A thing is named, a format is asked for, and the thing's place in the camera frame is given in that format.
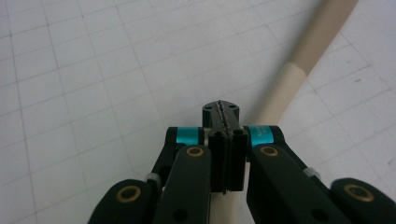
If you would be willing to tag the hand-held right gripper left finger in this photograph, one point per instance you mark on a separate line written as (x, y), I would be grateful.
(190, 174)

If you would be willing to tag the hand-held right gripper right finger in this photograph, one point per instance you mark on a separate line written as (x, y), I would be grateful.
(274, 180)

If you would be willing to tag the beige slotted spatula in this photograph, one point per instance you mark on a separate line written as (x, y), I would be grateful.
(314, 40)

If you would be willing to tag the white grid mat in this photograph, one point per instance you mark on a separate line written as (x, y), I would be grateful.
(93, 77)

